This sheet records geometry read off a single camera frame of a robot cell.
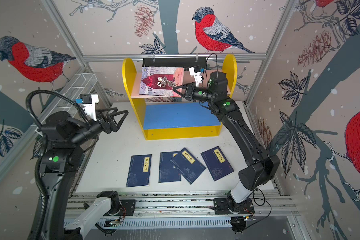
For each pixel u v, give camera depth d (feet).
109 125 1.65
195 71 1.97
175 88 2.04
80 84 2.95
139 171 2.82
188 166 2.84
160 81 2.12
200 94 1.88
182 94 1.98
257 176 1.34
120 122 1.73
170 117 3.12
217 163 2.92
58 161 1.30
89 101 1.58
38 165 1.31
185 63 2.96
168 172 2.76
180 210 2.40
